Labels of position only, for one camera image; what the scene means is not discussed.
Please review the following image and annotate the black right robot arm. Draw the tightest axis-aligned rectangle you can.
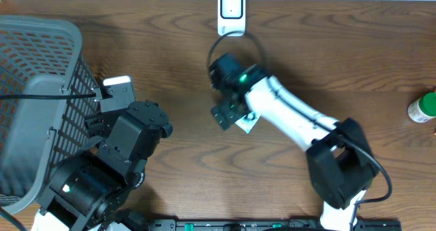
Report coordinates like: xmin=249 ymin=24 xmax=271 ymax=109
xmin=207 ymin=53 xmax=379 ymax=230

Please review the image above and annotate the white barcode scanner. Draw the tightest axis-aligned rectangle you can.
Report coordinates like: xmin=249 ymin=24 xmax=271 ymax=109
xmin=217 ymin=0 xmax=247 ymax=37

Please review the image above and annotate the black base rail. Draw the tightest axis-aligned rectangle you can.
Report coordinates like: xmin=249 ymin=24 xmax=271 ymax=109
xmin=147 ymin=219 xmax=402 ymax=231

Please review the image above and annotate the green lid jar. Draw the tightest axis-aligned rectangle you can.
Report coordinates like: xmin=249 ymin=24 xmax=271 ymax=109
xmin=407 ymin=93 xmax=435 ymax=123

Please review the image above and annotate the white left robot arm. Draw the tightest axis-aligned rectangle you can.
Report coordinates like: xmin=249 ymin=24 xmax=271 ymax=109
xmin=32 ymin=82 xmax=173 ymax=230

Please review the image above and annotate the grey plastic shopping basket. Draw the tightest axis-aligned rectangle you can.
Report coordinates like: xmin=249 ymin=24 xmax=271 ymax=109
xmin=1 ymin=16 xmax=97 ymax=214

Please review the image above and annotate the mint green wipes packet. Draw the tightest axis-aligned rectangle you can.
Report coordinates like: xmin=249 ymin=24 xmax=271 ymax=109
xmin=235 ymin=112 xmax=260 ymax=134

